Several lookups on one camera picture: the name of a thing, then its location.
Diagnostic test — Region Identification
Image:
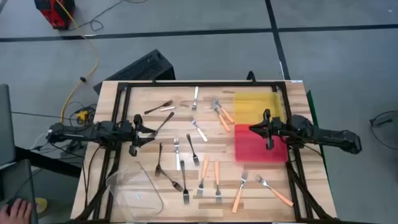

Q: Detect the orange-handled silver fork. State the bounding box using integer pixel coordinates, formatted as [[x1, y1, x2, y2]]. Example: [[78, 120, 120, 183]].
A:
[[212, 106, 232, 133], [255, 174, 295, 208], [231, 170, 249, 214], [213, 160, 223, 205], [196, 155, 210, 198], [213, 98, 235, 124]]

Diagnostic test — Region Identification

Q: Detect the yellow floor cable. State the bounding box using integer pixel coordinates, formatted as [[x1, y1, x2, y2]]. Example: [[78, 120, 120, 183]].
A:
[[55, 0, 100, 124]]

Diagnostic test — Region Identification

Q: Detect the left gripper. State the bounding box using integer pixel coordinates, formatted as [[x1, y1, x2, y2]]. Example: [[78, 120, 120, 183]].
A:
[[123, 113, 158, 157]]

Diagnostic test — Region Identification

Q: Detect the clear plastic bin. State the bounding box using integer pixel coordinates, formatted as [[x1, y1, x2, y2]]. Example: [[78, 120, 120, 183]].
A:
[[105, 161, 165, 223]]

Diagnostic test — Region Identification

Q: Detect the black floor beam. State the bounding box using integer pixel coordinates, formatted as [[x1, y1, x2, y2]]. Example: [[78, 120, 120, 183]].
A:
[[14, 145, 83, 179]]

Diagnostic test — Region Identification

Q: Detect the red translucent plastic bin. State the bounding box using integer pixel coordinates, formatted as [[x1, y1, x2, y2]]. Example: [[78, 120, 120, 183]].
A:
[[233, 123, 289, 164]]

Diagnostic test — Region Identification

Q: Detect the yellow translucent plastic bin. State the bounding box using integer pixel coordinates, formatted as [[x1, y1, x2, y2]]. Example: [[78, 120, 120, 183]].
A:
[[233, 91, 284, 126]]

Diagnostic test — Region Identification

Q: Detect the thin black floor cable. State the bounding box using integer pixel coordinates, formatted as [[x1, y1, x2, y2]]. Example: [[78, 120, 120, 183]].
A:
[[67, 0, 149, 32]]

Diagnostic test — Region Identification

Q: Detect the yellow tape roll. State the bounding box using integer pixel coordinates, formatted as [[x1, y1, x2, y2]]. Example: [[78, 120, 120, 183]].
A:
[[34, 197, 49, 214]]

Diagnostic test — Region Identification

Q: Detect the white-handled silver fork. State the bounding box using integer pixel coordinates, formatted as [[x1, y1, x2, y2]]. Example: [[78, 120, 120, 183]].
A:
[[188, 116, 208, 143], [159, 104, 190, 112], [191, 86, 200, 112], [173, 138, 181, 172]]

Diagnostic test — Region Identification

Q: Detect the black computer tower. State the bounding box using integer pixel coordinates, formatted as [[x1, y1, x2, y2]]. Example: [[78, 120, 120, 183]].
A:
[[93, 49, 177, 95]]

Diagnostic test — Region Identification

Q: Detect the black metal fork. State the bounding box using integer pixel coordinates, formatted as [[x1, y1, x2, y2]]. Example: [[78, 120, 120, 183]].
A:
[[151, 111, 175, 135], [160, 169, 184, 192], [144, 100, 174, 115], [185, 133, 200, 167], [179, 160, 190, 205], [154, 142, 164, 178]]

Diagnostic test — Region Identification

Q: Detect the person's hand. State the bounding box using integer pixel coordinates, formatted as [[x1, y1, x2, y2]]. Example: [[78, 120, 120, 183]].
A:
[[0, 198, 34, 224]]

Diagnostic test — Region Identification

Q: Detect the yellow plug box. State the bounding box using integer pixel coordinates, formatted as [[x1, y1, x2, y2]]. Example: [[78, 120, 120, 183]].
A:
[[75, 108, 91, 123]]

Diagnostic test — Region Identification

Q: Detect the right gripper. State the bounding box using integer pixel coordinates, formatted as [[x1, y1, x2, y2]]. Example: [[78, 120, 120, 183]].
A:
[[248, 108, 293, 151]]

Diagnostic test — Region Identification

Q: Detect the red and black tool case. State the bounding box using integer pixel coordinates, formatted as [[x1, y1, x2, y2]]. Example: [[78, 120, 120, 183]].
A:
[[33, 0, 76, 30]]

